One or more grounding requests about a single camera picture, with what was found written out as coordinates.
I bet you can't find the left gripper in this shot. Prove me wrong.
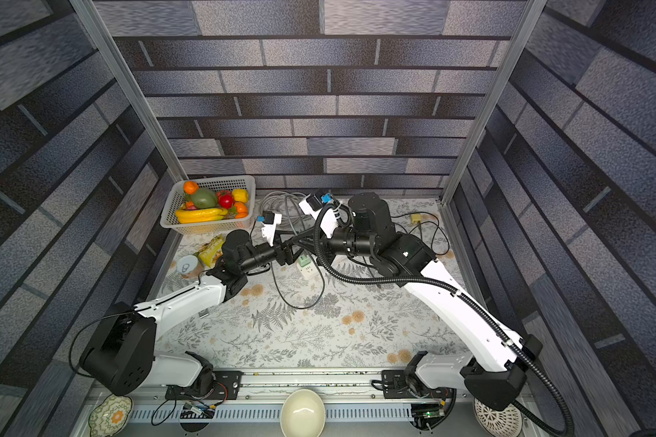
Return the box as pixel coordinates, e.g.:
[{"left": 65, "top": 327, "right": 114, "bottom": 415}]
[{"left": 238, "top": 229, "right": 309, "bottom": 276}]

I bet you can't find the green charger plug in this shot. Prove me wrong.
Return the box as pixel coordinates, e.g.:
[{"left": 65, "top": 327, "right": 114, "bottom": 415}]
[{"left": 298, "top": 255, "right": 312, "bottom": 268}]

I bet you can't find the black charging cable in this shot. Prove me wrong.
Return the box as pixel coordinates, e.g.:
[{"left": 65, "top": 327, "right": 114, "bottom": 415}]
[{"left": 270, "top": 211, "right": 452, "bottom": 311}]

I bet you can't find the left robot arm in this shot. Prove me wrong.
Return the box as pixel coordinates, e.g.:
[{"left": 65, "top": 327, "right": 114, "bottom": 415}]
[{"left": 78, "top": 231, "right": 300, "bottom": 399}]

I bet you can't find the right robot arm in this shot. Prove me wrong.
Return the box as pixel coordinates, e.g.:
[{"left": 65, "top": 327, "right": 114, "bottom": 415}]
[{"left": 299, "top": 192, "right": 575, "bottom": 436}]

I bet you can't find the white power strip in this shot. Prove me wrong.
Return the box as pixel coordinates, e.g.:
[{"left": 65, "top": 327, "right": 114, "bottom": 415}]
[{"left": 296, "top": 253, "right": 321, "bottom": 280}]

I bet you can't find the yellow plastic corn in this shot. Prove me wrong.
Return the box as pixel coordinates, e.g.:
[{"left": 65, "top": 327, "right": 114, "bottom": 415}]
[{"left": 231, "top": 189, "right": 250, "bottom": 204}]

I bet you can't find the yellow corn chips bag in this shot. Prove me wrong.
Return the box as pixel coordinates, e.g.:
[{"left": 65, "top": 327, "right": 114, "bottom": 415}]
[{"left": 195, "top": 235, "right": 225, "bottom": 268}]

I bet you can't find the white plastic fruit basket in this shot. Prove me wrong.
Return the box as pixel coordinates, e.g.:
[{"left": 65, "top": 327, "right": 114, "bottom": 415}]
[{"left": 160, "top": 176, "right": 255, "bottom": 235}]

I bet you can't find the green plastic mango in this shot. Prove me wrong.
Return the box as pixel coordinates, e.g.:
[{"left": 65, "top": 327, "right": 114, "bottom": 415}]
[{"left": 191, "top": 188, "right": 219, "bottom": 209}]

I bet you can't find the pull-tab food can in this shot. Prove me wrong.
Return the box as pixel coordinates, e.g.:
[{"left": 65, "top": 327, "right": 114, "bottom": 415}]
[{"left": 176, "top": 254, "right": 203, "bottom": 279}]

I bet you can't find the yellow plastic banana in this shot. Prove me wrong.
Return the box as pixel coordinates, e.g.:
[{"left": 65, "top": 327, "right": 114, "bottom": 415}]
[{"left": 175, "top": 208, "right": 229, "bottom": 224}]

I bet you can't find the orange plastic tangerine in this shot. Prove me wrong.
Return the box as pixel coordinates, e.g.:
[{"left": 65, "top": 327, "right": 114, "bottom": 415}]
[{"left": 183, "top": 180, "right": 199, "bottom": 196}]

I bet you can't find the cream ceramic bowl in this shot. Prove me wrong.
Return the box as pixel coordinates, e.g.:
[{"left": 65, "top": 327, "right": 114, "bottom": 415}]
[{"left": 280, "top": 389, "right": 326, "bottom": 437}]

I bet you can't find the floral green dish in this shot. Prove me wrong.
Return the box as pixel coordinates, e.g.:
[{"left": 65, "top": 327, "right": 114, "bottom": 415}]
[{"left": 87, "top": 394, "right": 133, "bottom": 437}]

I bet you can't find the white woven plate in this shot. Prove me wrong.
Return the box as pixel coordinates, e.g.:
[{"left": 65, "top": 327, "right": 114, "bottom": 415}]
[{"left": 473, "top": 399, "right": 523, "bottom": 437}]

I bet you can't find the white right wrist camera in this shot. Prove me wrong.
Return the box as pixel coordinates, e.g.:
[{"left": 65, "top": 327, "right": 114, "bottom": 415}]
[{"left": 299, "top": 189, "right": 339, "bottom": 238}]

